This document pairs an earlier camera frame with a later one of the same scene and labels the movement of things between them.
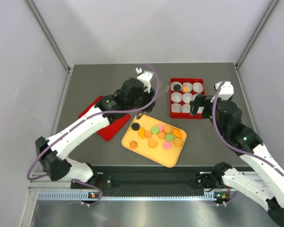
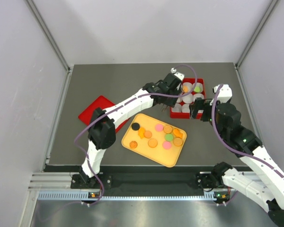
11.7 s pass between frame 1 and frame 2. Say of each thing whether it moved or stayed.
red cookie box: stayed
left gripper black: moved
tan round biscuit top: stayed
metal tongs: moved
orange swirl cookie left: stayed
